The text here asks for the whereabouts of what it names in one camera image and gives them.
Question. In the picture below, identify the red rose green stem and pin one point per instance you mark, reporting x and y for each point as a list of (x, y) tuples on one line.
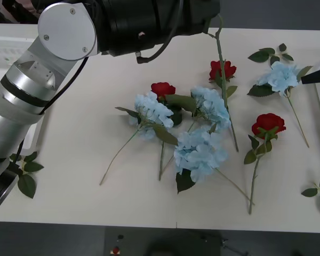
[(216, 70), (268, 124), (162, 89)]

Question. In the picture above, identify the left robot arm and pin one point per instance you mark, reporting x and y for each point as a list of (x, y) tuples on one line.
[(66, 29)]

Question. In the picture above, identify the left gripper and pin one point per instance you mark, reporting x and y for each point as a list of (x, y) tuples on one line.
[(194, 16)]

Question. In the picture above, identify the person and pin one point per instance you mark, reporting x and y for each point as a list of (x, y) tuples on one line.
[(32, 6)]

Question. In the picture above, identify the shallow white box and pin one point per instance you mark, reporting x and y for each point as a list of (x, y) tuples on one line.
[(5, 50)]

